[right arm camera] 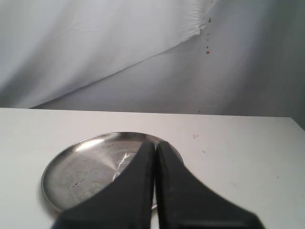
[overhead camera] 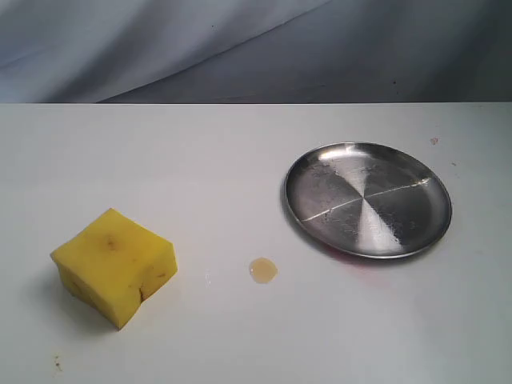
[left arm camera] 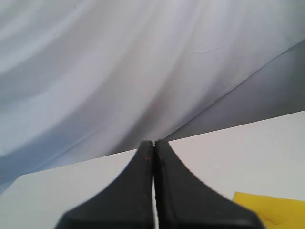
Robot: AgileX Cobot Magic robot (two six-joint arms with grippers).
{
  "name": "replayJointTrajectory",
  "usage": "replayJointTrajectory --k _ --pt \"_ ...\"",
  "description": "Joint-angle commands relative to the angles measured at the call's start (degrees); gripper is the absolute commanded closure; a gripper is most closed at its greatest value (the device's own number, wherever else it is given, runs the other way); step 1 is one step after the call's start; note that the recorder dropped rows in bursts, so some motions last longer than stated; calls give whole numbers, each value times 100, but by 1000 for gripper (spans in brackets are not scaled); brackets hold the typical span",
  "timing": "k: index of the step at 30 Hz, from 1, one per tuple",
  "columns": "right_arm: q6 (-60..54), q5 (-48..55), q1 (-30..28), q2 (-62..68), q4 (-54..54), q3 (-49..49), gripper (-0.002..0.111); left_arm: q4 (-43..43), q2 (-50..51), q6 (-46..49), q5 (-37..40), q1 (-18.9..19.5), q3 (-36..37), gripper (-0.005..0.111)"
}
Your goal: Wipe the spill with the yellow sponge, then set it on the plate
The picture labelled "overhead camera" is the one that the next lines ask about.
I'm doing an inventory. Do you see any round stainless steel plate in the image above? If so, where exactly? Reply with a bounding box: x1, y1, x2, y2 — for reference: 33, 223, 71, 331
282, 142, 453, 260

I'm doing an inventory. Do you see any grey fabric backdrop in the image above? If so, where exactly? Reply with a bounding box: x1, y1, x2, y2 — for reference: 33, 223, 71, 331
1, 1, 511, 103

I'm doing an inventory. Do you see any small amber liquid spill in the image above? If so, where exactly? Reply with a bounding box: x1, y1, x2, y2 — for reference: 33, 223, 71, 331
249, 258, 278, 284

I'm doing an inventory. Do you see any yellow sponge block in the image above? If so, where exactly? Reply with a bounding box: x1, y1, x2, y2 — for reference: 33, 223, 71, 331
50, 209, 178, 330

